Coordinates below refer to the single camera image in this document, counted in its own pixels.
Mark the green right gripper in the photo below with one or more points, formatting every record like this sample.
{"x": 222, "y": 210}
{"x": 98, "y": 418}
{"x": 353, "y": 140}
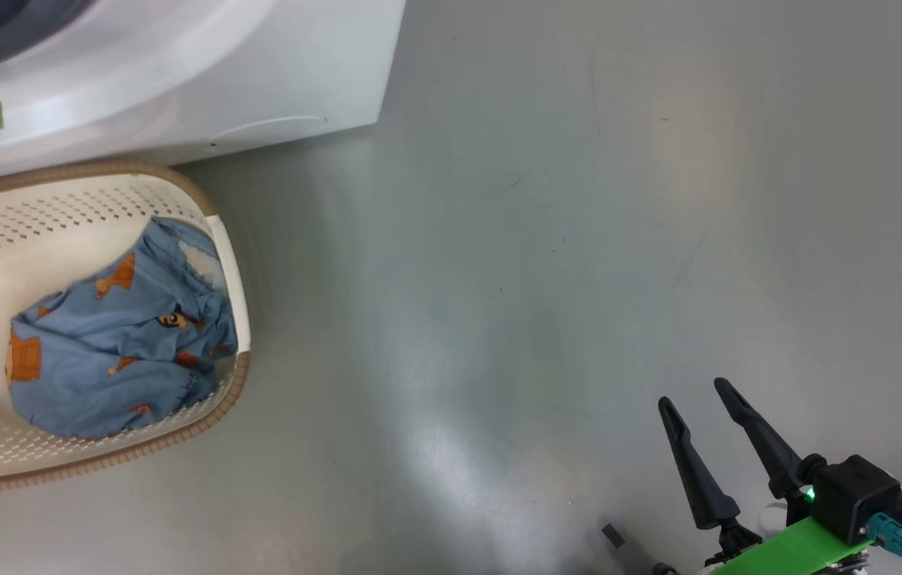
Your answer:
{"x": 794, "y": 547}

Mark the blue cartoon print garment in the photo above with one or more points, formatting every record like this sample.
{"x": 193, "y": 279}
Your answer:
{"x": 116, "y": 359}

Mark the white front-load washing machine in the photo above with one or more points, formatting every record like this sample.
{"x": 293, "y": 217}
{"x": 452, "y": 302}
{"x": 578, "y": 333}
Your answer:
{"x": 219, "y": 72}

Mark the cream perforated basket brown rim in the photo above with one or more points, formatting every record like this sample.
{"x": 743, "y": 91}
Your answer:
{"x": 36, "y": 247}

